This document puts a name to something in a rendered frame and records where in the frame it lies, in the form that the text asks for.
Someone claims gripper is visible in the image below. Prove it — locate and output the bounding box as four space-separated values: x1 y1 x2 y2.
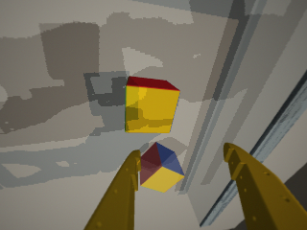
83 143 307 230

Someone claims multicoloured cube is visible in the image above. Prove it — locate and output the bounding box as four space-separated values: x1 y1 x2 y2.
125 76 180 133

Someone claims transparent yellow and blue cube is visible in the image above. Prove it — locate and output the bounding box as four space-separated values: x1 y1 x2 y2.
140 142 184 193

